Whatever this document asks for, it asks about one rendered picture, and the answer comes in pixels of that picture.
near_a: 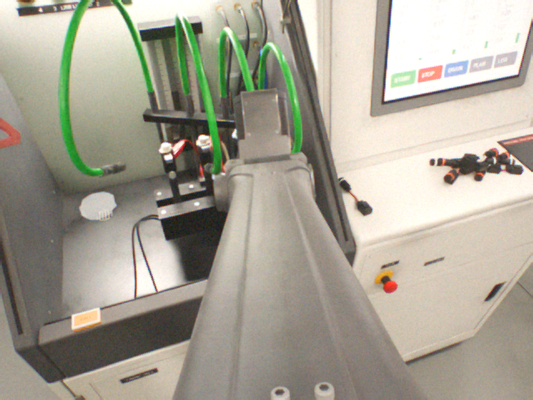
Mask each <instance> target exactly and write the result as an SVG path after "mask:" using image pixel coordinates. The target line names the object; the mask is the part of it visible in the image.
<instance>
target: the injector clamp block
mask: <svg viewBox="0 0 533 400"><path fill-rule="evenodd" d="M178 188H179V192H180V195H181V200H182V202H179V203H175V204H174V197H173V195H172V188H171V187H169V188H164V189H161V190H156V191H154V195H155V199H156V202H157V207H158V209H157V210H158V214H159V218H160V221H161V225H162V230H163V233H164V236H165V239H166V240H170V239H176V238H182V237H185V236H189V235H192V234H196V233H202V232H205V231H209V230H212V233H213V236H214V238H215V241H216V244H217V246H219V242H220V238H221V235H222V230H223V228H224V225H225V221H226V219H227V214H228V212H225V211H220V212H219V211H218V209H217V204H216V199H215V195H210V196H207V189H206V186H201V185H200V183H199V181H196V182H190V183H186V184H182V185H178Z"/></svg>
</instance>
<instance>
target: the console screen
mask: <svg viewBox="0 0 533 400"><path fill-rule="evenodd" d="M532 54H533V0H376V26H375V41H374V53H373V68H372V81H371V107H370V116H371V117H376V116H380V115H385V114H388V113H396V112H400V111H405V110H407V109H412V108H419V107H423V106H427V105H431V104H436V103H443V102H447V101H451V100H456V99H460V98H466V97H470V96H475V95H478V94H482V93H490V92H494V91H498V90H502V89H507V88H515V87H520V86H523V85H524V84H525V82H526V76H527V73H528V70H529V66H530V63H531V57H532Z"/></svg>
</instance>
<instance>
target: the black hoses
mask: <svg viewBox="0 0 533 400"><path fill-rule="evenodd" d="M257 10H259V12H260V15H261V18H262V23H263V44H262V49H261V50H263V47H264V46H265V45H266V40H267V25H266V21H265V18H264V16H263V10H262V8H261V7H260V6H258V7H257ZM239 12H240V14H241V15H242V20H243V22H244V25H245V29H246V34H247V41H246V48H245V51H243V52H244V54H245V56H246V59H247V56H248V51H249V46H250V31H249V27H248V23H247V19H246V16H245V13H244V11H243V10H242V9H241V8H240V9H239ZM220 14H221V15H222V19H223V22H224V23H225V26H226V27H228V28H229V24H228V21H227V18H226V15H225V13H224V12H223V11H220ZM228 45H229V48H228V60H227V79H226V90H227V101H228V105H229V114H231V115H233V113H234V108H233V102H232V93H231V91H230V89H229V82H230V71H231V63H232V43H231V41H230V39H229V38H228ZM260 61H261V52H260V55H259V57H258V59H257V63H256V66H255V68H254V71H253V74H252V81H253V82H254V79H255V76H256V75H257V70H258V68H259V65H260ZM242 78H243V76H242V70H241V72H240V77H239V81H238V85H237V93H236V96H238V95H239V93H240V90H241V85H242Z"/></svg>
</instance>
